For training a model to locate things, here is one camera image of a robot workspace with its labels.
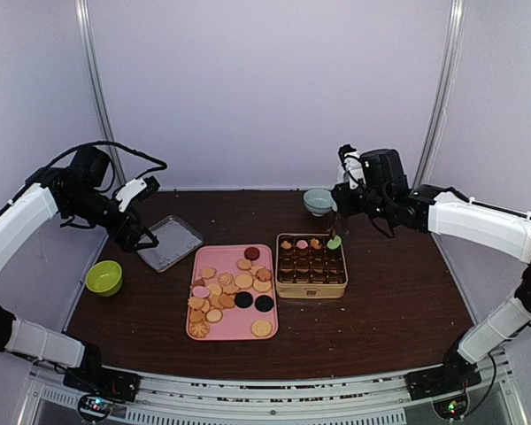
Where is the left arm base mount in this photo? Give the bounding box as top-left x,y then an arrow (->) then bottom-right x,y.
63,367 -> 141,403

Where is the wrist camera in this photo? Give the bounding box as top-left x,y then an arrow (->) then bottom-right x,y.
70,146 -> 112,189
359,149 -> 410,197

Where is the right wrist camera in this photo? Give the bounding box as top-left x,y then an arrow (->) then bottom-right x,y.
359,149 -> 410,197

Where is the black sandwich cookie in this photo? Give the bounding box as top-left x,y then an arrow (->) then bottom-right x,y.
254,295 -> 275,313
235,291 -> 253,309

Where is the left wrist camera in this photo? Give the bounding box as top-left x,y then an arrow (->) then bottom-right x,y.
70,146 -> 112,189

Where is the green round cookie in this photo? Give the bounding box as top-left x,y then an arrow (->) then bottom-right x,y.
327,236 -> 342,251

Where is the yellow round cookie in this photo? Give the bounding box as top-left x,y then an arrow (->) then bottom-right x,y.
250,320 -> 273,337

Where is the silver metal tin lid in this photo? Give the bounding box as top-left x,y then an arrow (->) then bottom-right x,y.
137,215 -> 204,273

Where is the aluminium corner post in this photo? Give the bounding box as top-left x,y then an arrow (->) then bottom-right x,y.
73,0 -> 125,178
412,0 -> 466,187

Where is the aluminium corner post right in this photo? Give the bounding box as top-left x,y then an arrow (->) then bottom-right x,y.
412,0 -> 466,187

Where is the swirl butter cookie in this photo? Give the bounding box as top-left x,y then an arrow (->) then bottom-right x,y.
188,321 -> 210,339

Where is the green bowl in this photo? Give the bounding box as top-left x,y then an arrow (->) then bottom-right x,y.
85,260 -> 123,297

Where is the aluminium corner post left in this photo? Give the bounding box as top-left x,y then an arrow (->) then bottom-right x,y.
73,0 -> 125,178

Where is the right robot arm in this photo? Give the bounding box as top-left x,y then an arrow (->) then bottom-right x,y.
331,144 -> 531,391

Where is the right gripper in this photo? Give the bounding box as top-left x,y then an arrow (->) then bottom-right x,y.
332,182 -> 390,220

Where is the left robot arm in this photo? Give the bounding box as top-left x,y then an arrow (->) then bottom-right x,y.
0,141 -> 167,393

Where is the pale blue ceramic bowl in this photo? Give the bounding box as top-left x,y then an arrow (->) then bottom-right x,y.
303,189 -> 337,217

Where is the gold cookie tin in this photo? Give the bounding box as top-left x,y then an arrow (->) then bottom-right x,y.
274,233 -> 349,299

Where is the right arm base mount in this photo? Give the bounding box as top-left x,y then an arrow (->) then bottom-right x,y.
404,364 -> 481,400

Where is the pink tray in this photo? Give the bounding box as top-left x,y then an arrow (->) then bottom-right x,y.
186,244 -> 278,342

